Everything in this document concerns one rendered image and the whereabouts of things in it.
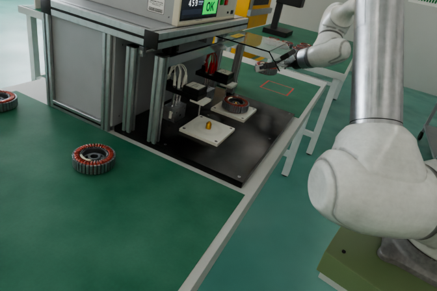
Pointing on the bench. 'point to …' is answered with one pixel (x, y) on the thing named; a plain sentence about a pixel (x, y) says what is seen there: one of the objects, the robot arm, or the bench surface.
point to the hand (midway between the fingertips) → (266, 67)
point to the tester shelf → (135, 23)
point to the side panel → (78, 70)
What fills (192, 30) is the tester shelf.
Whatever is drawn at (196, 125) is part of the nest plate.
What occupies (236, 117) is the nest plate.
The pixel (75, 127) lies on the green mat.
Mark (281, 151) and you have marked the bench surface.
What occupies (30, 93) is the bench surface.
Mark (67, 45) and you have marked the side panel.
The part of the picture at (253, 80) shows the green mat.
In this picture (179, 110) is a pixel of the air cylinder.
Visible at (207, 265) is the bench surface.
